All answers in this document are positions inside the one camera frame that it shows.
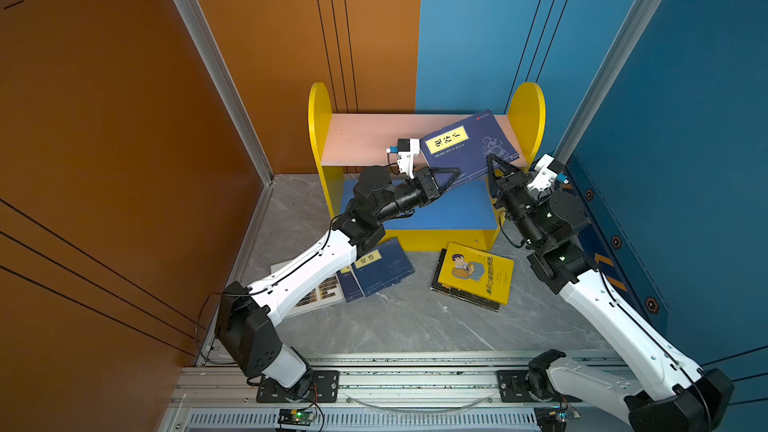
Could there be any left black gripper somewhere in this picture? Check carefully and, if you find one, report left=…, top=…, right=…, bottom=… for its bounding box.
left=370, top=166, right=455, bottom=228

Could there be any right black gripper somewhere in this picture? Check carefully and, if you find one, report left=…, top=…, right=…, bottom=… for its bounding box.
left=488, top=153, right=547, bottom=250

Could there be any navy book front yellow label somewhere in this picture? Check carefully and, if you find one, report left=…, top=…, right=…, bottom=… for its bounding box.
left=420, top=110, right=521, bottom=188

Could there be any navy book yellow label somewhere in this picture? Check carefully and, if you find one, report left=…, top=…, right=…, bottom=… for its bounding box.
left=420, top=110, right=521, bottom=188
left=352, top=238, right=415, bottom=297
left=336, top=265, right=365, bottom=303

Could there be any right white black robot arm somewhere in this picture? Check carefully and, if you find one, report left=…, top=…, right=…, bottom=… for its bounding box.
left=486, top=154, right=734, bottom=431

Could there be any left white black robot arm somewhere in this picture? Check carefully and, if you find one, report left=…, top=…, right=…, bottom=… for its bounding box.
left=215, top=166, right=461, bottom=398

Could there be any yellow pink blue bookshelf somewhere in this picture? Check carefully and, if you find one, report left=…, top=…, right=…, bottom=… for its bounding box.
left=308, top=82, right=546, bottom=252

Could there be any yellow cartoon cover book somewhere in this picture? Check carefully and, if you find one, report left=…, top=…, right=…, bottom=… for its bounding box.
left=437, top=242, right=515, bottom=305

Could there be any dark book under yellow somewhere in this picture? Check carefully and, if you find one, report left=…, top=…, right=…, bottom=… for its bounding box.
left=430, top=249, right=500, bottom=313

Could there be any navy book bottom yellow label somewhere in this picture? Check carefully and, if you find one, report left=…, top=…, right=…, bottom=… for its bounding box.
left=336, top=265, right=365, bottom=303

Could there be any white brown patterned booklet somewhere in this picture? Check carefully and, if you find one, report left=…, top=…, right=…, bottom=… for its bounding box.
left=264, top=259, right=344, bottom=321

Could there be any right small circuit board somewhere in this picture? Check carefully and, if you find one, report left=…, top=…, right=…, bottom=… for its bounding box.
left=534, top=408, right=581, bottom=432

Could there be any left green circuit board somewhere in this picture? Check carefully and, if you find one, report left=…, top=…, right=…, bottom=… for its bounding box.
left=277, top=408, right=318, bottom=430

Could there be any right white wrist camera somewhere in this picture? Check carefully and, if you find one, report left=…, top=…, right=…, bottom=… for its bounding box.
left=527, top=154, right=569, bottom=193

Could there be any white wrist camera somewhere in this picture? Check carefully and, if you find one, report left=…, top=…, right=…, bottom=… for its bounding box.
left=386, top=138, right=421, bottom=179
left=527, top=154, right=569, bottom=193

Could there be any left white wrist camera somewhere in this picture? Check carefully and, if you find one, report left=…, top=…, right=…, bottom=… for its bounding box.
left=386, top=138, right=421, bottom=179

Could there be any aluminium rail frame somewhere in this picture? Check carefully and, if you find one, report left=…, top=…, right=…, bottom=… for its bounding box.
left=157, top=350, right=686, bottom=432

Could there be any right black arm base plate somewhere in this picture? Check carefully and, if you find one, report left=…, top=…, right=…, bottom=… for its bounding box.
left=496, top=370, right=580, bottom=403

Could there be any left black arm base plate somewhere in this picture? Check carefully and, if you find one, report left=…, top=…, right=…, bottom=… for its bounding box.
left=256, top=370, right=340, bottom=404

